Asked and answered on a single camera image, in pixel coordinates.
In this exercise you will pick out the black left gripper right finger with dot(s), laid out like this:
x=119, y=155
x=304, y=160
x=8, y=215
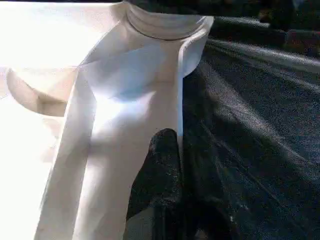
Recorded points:
x=205, y=212

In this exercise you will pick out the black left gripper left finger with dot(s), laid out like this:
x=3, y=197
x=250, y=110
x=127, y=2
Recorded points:
x=160, y=175

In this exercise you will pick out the white plastic table top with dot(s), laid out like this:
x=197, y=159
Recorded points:
x=75, y=75

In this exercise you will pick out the white plastic table leg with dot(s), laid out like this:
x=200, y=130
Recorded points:
x=162, y=22

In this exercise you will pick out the black work mat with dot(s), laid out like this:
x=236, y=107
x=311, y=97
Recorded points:
x=262, y=125

